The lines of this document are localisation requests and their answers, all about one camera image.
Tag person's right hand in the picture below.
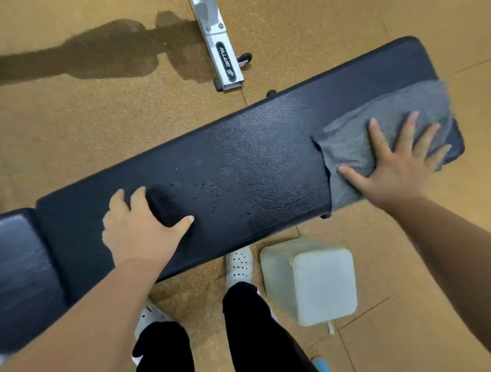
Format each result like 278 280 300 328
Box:
337 111 453 212

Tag person's left hand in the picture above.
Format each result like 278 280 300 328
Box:
101 187 195 269

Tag grey cleaning cloth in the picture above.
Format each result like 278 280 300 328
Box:
313 79 455 212

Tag black adjustable weight bench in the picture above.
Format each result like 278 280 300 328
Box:
0 35 465 355

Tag person's right forearm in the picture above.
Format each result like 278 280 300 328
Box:
387 197 491 353

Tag person's left forearm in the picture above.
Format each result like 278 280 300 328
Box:
0 257 166 372

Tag white perforated left shoe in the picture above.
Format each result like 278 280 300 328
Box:
132 300 173 367

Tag white perforated shoe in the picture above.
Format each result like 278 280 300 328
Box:
132 300 173 367
225 246 255 290

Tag white perforated right shoe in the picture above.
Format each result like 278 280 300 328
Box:
225 246 255 290

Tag white plastic container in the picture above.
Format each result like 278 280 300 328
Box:
260 238 358 335

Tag black trousers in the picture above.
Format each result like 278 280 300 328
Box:
132 282 319 372

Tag white exercise machine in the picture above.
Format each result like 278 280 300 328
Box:
188 0 253 92

